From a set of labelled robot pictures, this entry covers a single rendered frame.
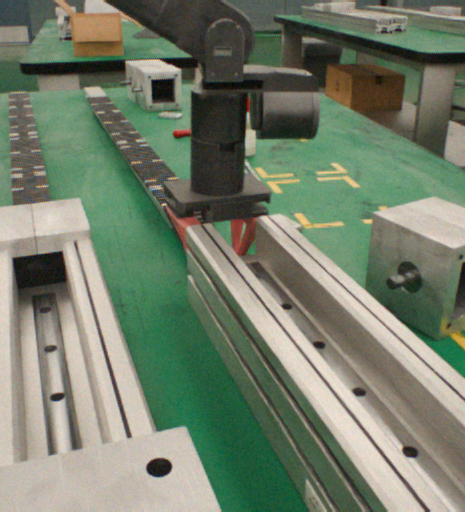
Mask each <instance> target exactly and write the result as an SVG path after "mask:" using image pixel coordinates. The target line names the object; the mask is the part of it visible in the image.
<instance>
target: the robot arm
mask: <svg viewBox="0 0 465 512"><path fill-rule="evenodd" d="M103 1H104V2H106V3H108V5H109V6H111V7H112V8H115V9H117V10H118V11H120V12H122V13H123V14H124V15H125V16H128V17H130V18H131V19H133V20H134V21H137V22H138V23H140V24H141V25H143V26H144V27H146V28H147V29H149V30H151V31H152V32H154V33H157V34H158V35H160V36H162V37H163V38H165V39H166V40H168V42H170V43H171V44H173V45H176V47H177V48H178V49H180V50H182V51H183V52H185V53H187V54H188V55H190V56H191V57H194V58H196V59H197V60H198V70H199V72H200V73H201V75H202V77H203V78H201V81H200V84H198V85H193V86H191V88H190V135H191V137H190V177H191V179H180V180H171V181H165V182H164V194H165V196H166V197H167V198H166V209H167V211H168V213H169V215H170V218H172V221H173V223H174V225H175V227H176V229H177V232H178V234H179V236H180V238H181V240H182V243H183V247H184V250H185V254H187V248H191V247H190V246H189V243H188V242H187V237H185V235H186V229H187V227H188V226H191V225H202V224H201V223H200V222H198V221H197V219H196V218H195V211H194V210H201V209H202V218H203V219H204V220H205V222H208V223H214V222H222V221H231V234H232V249H233V250H234V252H235V253H236V254H237V255H238V256H239V255H246V254H247V252H248V250H249V248H250V246H251V245H252V242H253V241H255V240H256V220H257V219H258V218H259V216H269V208H266V207H265V206H264V205H263V204H262V201H265V202H266V204H271V197H272V191H271V190H270V189H269V187H267V186H265V185H264V184H263V183H262V182H261V181H259V180H258V179H257V178H256V177H254V176H253V175H251V173H249V172H245V152H246V146H245V138H246V127H247V100H248V94H250V103H249V119H250V128H251V130H252V131H254V132H256V136H257V139H313V138H314V137H316V135H317V132H318V129H319V123H320V95H318V88H320V87H319V82H318V79H317V78H316V77H315V76H313V75H312V74H310V73H309V72H307V71H304V70H300V69H299V68H298V70H297V69H285V68H279V67H275V66H271V65H268V66H265V65H244V62H245V61H246V60H247V59H248V58H249V56H250V55H251V53H252V51H253V47H254V41H255V35H254V29H253V26H252V24H251V21H250V19H249V18H248V17H247V15H246V14H245V13H243V12H242V11H240V10H238V9H237V8H235V7H234V6H232V5H231V4H229V3H228V2H226V1H225V0H103ZM244 222H245V224H246V228H245V232H244V236H243V239H242V242H241V237H242V232H243V226H244ZM191 250H192V248H191ZM192 251H193V250H192Z"/></svg>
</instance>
